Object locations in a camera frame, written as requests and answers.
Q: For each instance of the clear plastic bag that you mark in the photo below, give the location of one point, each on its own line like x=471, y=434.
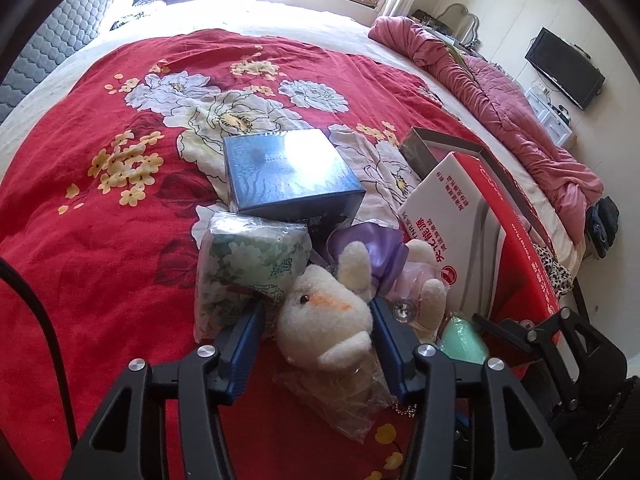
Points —
x=330, y=400

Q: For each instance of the dark bag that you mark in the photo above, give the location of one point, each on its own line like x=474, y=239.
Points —
x=602, y=225

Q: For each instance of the dark blue box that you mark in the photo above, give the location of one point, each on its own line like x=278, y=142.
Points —
x=290, y=170

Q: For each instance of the green floral tissue pack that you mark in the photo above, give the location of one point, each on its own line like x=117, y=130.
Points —
x=240, y=270

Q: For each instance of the dressing table mirror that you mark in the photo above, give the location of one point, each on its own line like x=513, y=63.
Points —
x=457, y=22

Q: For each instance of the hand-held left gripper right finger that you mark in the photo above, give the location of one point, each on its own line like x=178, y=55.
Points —
x=395, y=355

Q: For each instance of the white plush rabbit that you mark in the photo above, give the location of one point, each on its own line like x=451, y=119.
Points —
x=325, y=310

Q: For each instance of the pink quilt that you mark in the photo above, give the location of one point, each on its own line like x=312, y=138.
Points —
x=500, y=110

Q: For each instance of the mint green cup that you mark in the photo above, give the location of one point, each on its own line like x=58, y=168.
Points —
x=462, y=340

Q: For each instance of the grey quilted headboard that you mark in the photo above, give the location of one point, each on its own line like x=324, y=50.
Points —
x=65, y=25

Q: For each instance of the white drawer unit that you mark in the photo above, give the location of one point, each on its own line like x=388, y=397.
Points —
x=550, y=120

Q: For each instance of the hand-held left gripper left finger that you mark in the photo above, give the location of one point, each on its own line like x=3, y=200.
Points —
x=245, y=355

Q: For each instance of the red tissue pack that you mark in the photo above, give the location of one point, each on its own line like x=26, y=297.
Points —
x=450, y=210

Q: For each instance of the black television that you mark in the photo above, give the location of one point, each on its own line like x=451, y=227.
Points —
x=565, y=67

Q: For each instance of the red floral blanket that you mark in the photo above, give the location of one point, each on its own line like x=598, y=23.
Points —
x=100, y=235

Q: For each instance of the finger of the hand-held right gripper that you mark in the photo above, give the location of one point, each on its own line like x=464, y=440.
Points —
x=505, y=327

